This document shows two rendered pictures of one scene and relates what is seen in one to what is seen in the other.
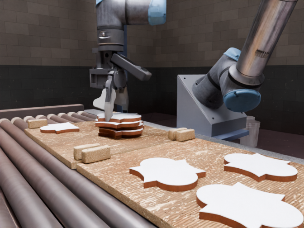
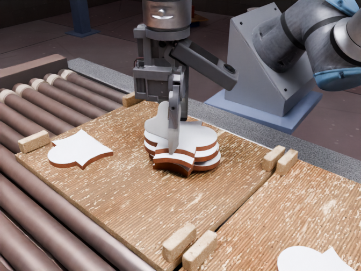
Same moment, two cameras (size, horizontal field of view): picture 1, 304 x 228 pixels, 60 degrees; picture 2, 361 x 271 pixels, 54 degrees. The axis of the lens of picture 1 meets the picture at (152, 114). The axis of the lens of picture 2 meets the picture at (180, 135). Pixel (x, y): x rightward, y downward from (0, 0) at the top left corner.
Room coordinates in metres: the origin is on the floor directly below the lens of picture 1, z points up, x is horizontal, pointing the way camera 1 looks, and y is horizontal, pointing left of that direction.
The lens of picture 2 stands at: (0.21, 0.20, 1.34)
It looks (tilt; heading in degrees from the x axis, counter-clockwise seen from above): 32 degrees down; 349
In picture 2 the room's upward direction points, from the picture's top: straight up
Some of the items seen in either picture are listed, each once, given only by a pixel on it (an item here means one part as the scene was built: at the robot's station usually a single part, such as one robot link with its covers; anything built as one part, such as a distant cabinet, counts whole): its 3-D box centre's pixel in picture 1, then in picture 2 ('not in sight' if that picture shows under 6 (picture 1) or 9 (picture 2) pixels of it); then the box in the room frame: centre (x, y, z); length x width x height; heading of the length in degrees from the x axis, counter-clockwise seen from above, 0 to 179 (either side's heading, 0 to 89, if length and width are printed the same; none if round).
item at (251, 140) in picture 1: (249, 133); not in sight; (3.99, -1.51, 0.18); 0.30 x 0.30 x 0.37
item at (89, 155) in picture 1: (96, 154); (200, 250); (0.53, 0.12, 0.95); 0.06 x 0.02 x 0.03; 129
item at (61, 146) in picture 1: (102, 135); (150, 158); (0.78, 0.15, 0.93); 0.41 x 0.35 x 0.02; 38
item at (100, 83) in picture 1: (109, 68); (163, 62); (0.77, 0.12, 1.13); 0.09 x 0.08 x 0.12; 69
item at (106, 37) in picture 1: (110, 39); (166, 13); (0.77, 0.12, 1.21); 0.08 x 0.08 x 0.05
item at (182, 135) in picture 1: (185, 135); (287, 161); (0.70, -0.09, 0.95); 0.06 x 0.02 x 0.03; 129
